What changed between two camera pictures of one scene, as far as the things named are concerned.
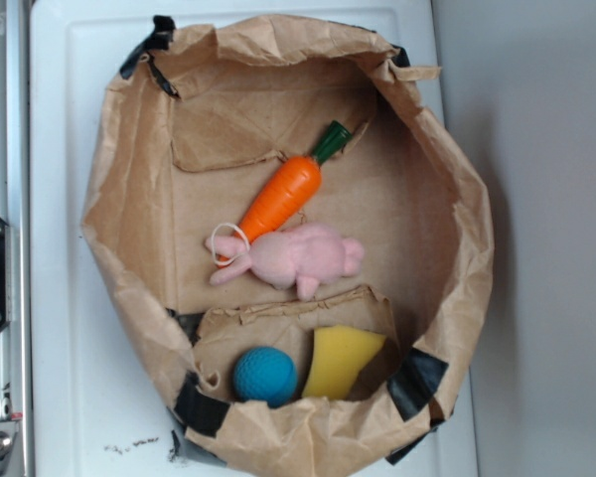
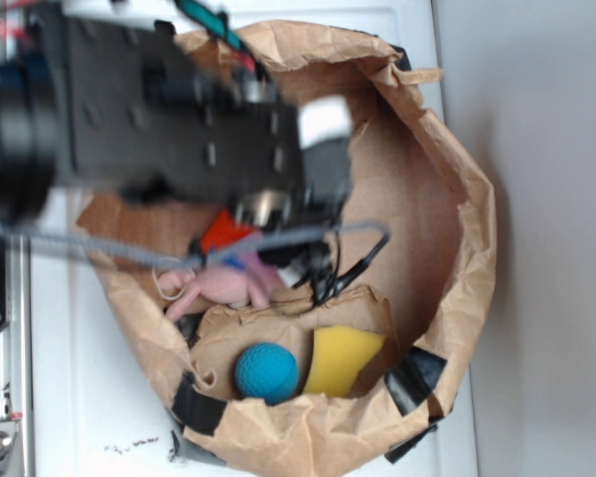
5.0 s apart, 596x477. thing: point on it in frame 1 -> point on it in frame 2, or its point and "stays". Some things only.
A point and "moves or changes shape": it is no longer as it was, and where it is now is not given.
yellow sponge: (338, 356) stays
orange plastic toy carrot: (289, 190) moves or changes shape
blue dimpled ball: (265, 374) stays
